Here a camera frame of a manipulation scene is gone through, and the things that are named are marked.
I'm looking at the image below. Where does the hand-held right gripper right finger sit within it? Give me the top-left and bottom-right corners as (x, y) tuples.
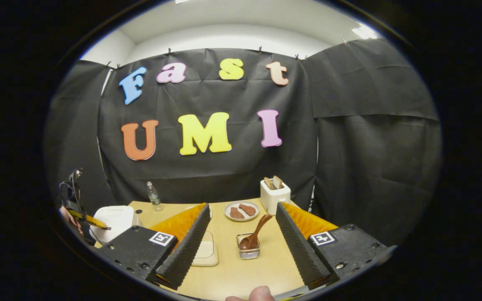
(275, 202), (393, 291)

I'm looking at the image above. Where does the clear plastic water bottle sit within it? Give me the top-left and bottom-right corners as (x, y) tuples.
(147, 181), (163, 212)

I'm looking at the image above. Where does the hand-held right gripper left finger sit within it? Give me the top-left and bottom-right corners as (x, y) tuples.
(98, 203), (211, 290)

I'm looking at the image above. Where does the metal wire chopstick holder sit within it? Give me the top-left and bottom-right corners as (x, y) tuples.
(236, 233), (261, 260)

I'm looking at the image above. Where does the brown wooden spoon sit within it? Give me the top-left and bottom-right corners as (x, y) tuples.
(239, 214), (273, 251)

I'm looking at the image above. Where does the white rice cooker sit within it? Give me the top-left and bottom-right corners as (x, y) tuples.
(90, 205), (140, 245)

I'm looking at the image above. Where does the round white plate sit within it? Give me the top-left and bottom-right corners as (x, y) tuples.
(224, 201), (260, 222)

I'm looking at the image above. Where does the ceiling light panel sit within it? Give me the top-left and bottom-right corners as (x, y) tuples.
(352, 23), (377, 40)

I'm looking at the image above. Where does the clear plastic rice container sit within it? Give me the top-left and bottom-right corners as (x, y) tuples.
(191, 231), (219, 267)

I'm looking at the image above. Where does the white toaster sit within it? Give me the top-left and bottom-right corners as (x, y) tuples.
(260, 179), (291, 215)

